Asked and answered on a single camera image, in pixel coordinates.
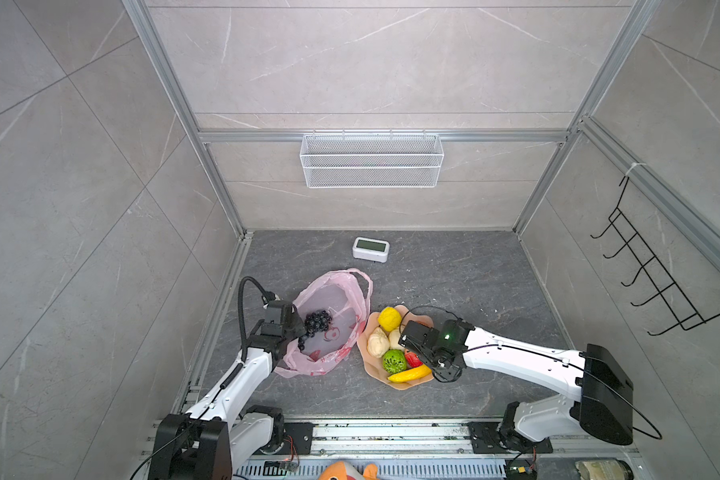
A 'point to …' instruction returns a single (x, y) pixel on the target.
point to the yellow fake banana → (411, 374)
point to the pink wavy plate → (375, 367)
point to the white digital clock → (373, 250)
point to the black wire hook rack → (681, 310)
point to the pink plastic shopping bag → (347, 295)
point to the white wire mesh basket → (368, 161)
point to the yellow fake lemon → (390, 318)
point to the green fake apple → (394, 361)
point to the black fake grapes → (315, 322)
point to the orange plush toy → (343, 470)
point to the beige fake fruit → (378, 342)
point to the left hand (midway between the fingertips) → (293, 314)
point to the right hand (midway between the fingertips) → (426, 358)
